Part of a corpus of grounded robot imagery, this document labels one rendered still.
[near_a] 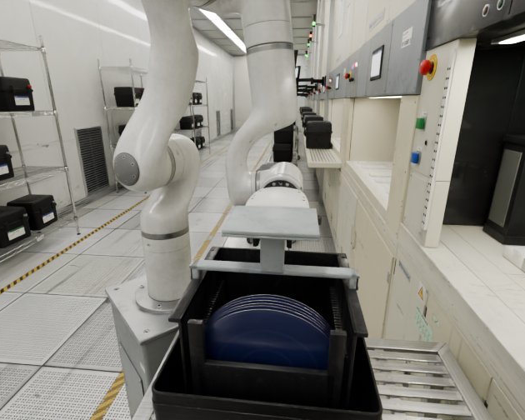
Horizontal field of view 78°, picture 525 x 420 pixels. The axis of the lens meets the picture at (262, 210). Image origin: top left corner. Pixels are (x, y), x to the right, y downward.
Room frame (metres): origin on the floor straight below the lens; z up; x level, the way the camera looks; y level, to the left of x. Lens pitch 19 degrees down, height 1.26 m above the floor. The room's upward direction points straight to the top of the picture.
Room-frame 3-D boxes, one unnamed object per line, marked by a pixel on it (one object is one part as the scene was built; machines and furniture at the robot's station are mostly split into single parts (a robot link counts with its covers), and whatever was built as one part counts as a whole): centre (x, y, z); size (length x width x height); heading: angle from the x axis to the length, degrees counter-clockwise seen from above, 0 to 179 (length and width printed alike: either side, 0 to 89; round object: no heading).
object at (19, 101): (2.82, 2.08, 1.31); 0.30 x 0.28 x 0.26; 175
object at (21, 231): (2.43, 2.08, 0.31); 0.30 x 0.28 x 0.26; 170
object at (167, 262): (0.78, 0.25, 0.85); 0.19 x 0.19 x 0.18
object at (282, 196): (0.53, -0.03, 1.09); 0.11 x 0.10 x 0.07; 174
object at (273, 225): (0.42, -0.01, 0.96); 0.24 x 0.20 x 0.32; 83
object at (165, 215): (0.81, 0.24, 1.07); 0.19 x 0.12 x 0.24; 158
